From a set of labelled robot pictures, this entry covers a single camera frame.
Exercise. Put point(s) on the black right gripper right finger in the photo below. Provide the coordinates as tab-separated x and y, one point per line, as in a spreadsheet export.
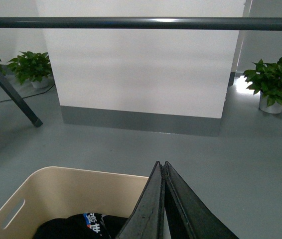
187	216

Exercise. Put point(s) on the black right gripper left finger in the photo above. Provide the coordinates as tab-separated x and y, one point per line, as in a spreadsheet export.
147	218

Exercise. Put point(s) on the beige plastic laundry hamper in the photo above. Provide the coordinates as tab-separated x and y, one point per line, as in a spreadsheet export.
58	192

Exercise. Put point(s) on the dark grey clothes hanger rack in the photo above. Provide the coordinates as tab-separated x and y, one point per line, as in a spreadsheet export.
136	120

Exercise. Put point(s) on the black printed t-shirt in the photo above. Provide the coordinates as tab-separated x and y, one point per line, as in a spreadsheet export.
81	226

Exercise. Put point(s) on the potted green plant right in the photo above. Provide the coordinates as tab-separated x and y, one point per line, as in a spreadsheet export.
266	79

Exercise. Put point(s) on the potted green plant middle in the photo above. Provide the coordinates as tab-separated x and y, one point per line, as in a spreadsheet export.
32	67

